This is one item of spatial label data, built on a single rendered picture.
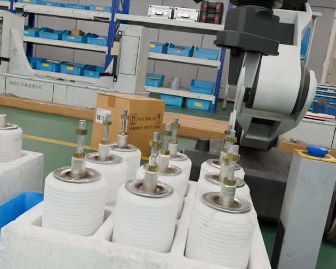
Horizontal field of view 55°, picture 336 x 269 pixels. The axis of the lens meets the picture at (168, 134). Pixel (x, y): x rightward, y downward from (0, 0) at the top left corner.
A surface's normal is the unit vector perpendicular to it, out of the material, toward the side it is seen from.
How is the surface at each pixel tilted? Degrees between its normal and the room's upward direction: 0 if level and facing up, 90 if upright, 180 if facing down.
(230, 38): 90
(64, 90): 90
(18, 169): 90
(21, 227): 0
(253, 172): 46
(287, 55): 42
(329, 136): 90
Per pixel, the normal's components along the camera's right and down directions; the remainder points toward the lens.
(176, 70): -0.18, 0.15
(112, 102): -0.57, 0.06
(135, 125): 0.81, 0.21
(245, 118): -0.22, 0.87
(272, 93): -0.22, 0.41
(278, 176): -0.04, -0.57
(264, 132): -0.14, -0.15
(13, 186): 0.98, 0.15
